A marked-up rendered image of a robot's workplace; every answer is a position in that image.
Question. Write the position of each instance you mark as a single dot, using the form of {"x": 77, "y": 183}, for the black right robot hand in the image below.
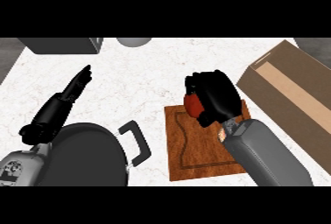
{"x": 217, "y": 97}

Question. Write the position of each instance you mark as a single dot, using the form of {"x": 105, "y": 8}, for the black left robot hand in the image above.
{"x": 53, "y": 109}

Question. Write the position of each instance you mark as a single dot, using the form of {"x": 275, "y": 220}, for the red bell pepper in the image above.
{"x": 194, "y": 104}

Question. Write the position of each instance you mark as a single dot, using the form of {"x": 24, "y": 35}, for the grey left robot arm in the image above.
{"x": 21, "y": 166}

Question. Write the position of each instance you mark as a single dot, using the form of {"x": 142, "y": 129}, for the brown wooden cutting board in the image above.
{"x": 202, "y": 145}

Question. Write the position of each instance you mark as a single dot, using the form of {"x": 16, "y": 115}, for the brown cardboard box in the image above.
{"x": 293, "y": 102}

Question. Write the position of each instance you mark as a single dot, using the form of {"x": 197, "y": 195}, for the dark grey box appliance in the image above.
{"x": 64, "y": 45}

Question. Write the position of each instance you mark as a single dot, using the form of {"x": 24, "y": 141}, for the dark grey pot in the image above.
{"x": 87, "y": 154}

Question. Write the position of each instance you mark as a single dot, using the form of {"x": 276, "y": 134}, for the grey round object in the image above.
{"x": 133, "y": 41}

